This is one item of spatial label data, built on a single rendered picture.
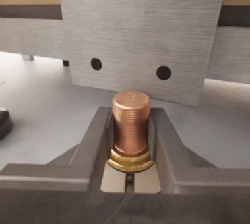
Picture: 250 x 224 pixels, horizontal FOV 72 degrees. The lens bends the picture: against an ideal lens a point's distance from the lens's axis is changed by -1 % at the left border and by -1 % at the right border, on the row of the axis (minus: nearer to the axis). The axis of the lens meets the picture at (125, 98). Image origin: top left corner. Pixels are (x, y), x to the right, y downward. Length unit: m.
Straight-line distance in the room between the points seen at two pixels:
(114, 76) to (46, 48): 0.14
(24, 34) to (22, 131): 0.16
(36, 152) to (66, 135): 0.05
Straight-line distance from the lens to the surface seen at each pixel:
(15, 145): 0.32
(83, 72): 0.17
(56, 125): 0.33
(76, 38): 0.16
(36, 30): 0.27
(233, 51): 0.19
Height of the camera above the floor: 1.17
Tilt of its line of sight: 29 degrees up
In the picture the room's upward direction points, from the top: 180 degrees clockwise
